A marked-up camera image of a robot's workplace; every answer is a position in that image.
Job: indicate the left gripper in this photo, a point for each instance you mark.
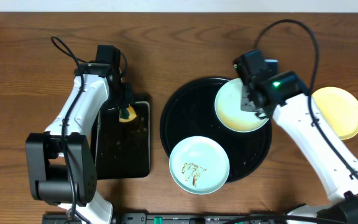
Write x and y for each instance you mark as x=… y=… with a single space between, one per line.
x=125 y=101

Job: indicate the black rectangular tray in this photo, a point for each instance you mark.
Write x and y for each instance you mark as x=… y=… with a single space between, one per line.
x=122 y=149

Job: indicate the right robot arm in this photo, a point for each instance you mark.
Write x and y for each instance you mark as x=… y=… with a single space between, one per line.
x=286 y=100

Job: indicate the round black tray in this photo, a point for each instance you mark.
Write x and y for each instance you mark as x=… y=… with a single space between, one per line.
x=190 y=112

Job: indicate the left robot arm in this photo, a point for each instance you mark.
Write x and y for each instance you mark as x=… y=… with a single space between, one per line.
x=60 y=163

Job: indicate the light blue plate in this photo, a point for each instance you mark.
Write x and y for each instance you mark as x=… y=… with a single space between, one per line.
x=227 y=106
x=199 y=165

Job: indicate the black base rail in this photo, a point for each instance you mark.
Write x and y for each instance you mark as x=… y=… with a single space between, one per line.
x=142 y=218

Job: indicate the yellow plate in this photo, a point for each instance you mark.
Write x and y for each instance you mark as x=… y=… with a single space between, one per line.
x=340 y=110

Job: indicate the green yellow sponge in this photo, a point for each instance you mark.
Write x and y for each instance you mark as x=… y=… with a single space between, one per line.
x=127 y=114

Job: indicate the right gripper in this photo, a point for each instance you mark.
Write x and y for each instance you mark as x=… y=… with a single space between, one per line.
x=247 y=103

